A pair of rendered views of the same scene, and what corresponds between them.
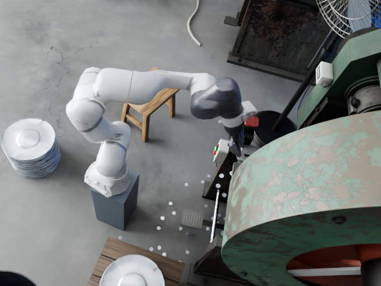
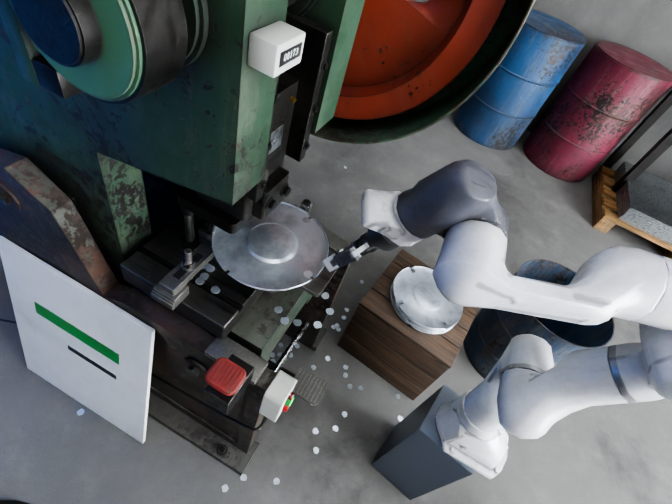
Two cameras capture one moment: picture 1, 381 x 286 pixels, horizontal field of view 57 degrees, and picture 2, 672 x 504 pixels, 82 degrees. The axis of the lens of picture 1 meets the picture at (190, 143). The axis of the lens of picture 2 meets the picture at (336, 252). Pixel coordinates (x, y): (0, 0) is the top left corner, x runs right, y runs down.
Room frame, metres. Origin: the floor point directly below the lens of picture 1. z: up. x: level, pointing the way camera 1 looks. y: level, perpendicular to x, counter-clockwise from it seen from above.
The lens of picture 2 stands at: (1.33, -0.07, 1.53)
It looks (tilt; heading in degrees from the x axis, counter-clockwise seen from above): 47 degrees down; 195
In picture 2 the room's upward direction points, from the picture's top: 21 degrees clockwise
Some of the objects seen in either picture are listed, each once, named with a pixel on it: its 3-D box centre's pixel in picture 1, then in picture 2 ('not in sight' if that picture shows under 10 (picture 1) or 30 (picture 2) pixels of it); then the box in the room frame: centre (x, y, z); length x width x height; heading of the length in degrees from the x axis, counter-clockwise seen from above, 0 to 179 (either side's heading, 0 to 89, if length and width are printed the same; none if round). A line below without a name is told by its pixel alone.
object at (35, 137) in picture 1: (28, 138); not in sight; (0.87, 0.91, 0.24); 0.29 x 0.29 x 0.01
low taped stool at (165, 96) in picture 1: (149, 105); not in sight; (1.41, 0.34, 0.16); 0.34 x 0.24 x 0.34; 156
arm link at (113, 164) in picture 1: (111, 163); (511, 380); (0.65, 0.30, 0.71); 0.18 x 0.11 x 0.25; 6
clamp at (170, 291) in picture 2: not in sight; (186, 267); (0.93, -0.50, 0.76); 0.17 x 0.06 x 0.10; 5
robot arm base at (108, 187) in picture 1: (107, 172); (482, 428); (0.69, 0.34, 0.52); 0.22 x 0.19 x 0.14; 84
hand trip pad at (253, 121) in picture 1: (249, 125); (225, 381); (1.07, -0.25, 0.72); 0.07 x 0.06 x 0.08; 95
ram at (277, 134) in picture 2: not in sight; (253, 143); (0.76, -0.47, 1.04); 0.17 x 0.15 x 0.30; 95
